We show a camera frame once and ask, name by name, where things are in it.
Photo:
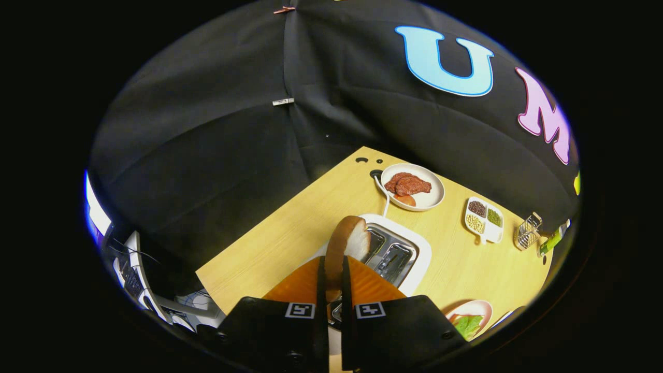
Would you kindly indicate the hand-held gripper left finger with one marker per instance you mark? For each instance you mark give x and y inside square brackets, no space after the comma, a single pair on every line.
[274,331]

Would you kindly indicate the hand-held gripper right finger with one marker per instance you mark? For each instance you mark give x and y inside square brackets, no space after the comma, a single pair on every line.
[399,331]

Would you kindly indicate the green lettuce leaf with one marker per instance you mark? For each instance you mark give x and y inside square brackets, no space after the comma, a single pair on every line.
[469,326]

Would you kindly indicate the plain bread slice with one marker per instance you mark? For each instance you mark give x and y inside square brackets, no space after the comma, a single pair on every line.
[347,238]

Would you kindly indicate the white toaster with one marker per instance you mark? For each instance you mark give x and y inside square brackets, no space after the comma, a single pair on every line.
[422,248]

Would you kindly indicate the pink round plate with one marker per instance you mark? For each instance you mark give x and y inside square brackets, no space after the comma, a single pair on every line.
[484,308]

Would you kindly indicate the white square plate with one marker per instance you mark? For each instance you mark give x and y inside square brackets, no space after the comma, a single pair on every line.
[505,316]

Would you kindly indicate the orange carrot slice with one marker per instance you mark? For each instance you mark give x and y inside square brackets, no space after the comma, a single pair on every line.
[405,200]

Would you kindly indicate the pile of yellow beans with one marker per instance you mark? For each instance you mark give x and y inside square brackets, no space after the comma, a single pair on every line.
[475,224]

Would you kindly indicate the pale round plate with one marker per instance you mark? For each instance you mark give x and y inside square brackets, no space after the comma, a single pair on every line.
[430,202]

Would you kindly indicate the white divided dish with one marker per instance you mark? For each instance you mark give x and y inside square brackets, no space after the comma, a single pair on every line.
[491,234]

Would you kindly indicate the pile of dark beans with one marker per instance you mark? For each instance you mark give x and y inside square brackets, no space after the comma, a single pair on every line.
[477,209]

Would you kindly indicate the brown meat steak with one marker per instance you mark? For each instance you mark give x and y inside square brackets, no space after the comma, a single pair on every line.
[409,184]

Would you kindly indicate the pile of green beans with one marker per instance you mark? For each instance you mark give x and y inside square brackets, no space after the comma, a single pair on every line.
[494,217]

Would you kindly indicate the green drink bottle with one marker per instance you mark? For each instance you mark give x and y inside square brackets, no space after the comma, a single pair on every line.
[549,243]

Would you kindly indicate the black backdrop cloth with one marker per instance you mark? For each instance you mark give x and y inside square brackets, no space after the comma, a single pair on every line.
[207,155]

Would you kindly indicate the bright lit panel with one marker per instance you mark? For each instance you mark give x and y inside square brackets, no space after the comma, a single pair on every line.
[97,212]

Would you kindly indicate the silver clip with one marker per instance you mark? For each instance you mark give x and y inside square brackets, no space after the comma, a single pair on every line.
[283,101]

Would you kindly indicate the red clip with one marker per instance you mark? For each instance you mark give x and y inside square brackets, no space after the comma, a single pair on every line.
[284,9]

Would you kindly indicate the white frame furniture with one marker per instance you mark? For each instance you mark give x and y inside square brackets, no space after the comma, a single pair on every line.
[140,269]

